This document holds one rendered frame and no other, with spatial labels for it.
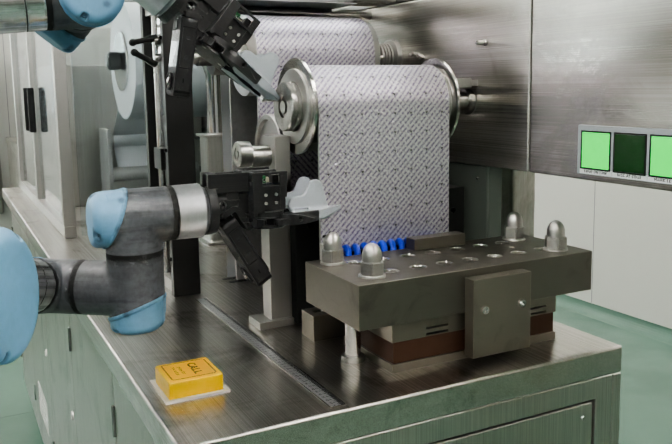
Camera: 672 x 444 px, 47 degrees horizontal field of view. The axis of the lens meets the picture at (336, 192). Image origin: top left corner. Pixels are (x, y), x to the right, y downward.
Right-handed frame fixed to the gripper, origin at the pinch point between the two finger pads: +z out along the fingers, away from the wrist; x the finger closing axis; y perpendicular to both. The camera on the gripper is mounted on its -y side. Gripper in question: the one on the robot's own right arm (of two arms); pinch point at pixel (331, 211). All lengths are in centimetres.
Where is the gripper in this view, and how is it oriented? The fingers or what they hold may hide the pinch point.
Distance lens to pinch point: 116.7
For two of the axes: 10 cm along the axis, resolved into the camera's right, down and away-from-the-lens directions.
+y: -0.2, -9.9, -1.4
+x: -4.6, -1.2, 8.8
